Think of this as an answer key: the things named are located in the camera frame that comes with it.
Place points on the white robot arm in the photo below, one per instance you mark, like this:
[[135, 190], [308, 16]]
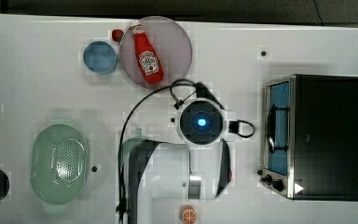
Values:
[[196, 168]]

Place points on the black toaster oven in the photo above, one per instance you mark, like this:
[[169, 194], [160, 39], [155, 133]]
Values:
[[310, 143]]

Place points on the red ketchup bottle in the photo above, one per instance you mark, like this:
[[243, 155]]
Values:
[[146, 56]]

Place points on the grey round plate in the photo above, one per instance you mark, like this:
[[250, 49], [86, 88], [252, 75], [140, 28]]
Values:
[[173, 47]]

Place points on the blue bowl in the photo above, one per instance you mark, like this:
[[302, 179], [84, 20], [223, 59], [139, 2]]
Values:
[[99, 57]]

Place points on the orange slice toy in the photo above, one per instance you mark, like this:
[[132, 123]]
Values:
[[188, 215]]

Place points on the green colander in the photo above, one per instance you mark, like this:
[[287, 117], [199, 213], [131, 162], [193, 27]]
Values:
[[59, 167]]

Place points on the green pot with handle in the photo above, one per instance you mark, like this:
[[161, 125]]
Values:
[[127, 147]]

